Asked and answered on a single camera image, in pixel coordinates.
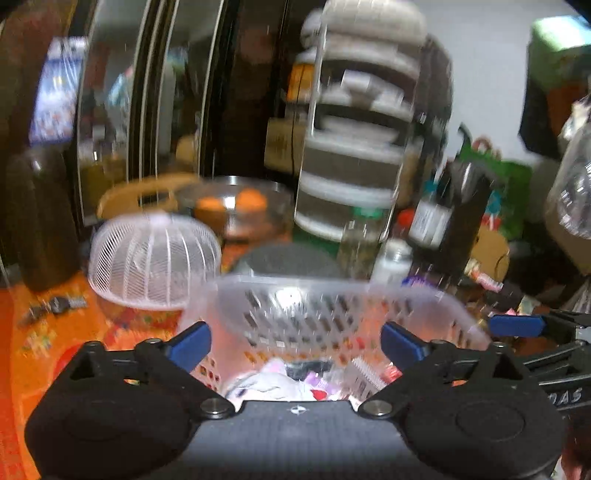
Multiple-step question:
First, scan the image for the person's right forearm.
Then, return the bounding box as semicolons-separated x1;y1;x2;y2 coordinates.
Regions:
565;414;591;480

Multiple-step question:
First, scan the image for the dark bottle with white label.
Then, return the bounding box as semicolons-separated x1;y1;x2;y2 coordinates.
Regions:
408;182;456;250

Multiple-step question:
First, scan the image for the black bag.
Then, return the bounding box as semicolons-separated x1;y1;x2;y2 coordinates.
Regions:
415;36;454;163

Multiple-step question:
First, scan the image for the green cardboard box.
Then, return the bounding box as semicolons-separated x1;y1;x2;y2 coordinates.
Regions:
528;16;591;89

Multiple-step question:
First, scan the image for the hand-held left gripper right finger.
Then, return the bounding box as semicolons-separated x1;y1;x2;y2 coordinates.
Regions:
359;321;533;420

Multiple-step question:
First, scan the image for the wooden chair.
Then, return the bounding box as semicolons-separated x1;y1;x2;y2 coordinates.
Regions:
475;226;511;282
96;172;199;220

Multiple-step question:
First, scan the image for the purple hexagonal packet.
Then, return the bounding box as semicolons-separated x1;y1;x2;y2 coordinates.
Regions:
302;369;334;394

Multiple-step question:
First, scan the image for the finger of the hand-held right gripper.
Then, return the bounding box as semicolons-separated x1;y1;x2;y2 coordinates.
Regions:
488;313;591;344

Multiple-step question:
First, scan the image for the bunch of keys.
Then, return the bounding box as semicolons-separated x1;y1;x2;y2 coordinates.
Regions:
17;295;89;326

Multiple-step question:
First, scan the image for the brown cardboard box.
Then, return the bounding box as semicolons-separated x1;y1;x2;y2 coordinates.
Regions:
265;117;306;174

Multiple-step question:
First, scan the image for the blue printed packet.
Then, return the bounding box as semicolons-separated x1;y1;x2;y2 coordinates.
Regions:
30;36;89;145

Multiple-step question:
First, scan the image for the white plastic bottle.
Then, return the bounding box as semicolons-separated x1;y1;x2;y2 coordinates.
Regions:
371;237;414;285

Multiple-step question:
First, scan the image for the clear bag with metalware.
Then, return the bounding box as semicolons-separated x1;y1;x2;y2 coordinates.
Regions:
544;92;591;241

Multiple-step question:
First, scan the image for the orange fruit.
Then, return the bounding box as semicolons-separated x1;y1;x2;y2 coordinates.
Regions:
196;196;228;214
237;189;269;211

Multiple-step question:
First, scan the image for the brown thermos jug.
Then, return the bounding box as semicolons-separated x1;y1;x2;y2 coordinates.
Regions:
6;147;80;292

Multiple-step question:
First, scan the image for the white carton with purple print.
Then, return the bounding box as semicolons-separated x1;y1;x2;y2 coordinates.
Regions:
346;357;389;398

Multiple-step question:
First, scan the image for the metal bowl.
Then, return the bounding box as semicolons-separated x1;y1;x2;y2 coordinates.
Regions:
177;176;294;241

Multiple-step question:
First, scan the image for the white mesh food cover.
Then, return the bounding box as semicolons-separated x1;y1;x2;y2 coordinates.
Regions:
88;212;223;310

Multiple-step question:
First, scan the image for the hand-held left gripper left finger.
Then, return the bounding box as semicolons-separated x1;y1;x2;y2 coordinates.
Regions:
68;321;236;420

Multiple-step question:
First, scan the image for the glass jar with green lid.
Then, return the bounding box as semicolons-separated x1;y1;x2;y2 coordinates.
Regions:
339;207;389;280

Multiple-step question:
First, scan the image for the grey round lid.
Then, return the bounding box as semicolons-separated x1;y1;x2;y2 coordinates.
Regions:
230;244;343;280

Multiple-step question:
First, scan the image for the clear plastic slotted basket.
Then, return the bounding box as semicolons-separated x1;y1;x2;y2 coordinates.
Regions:
184;275;493;412

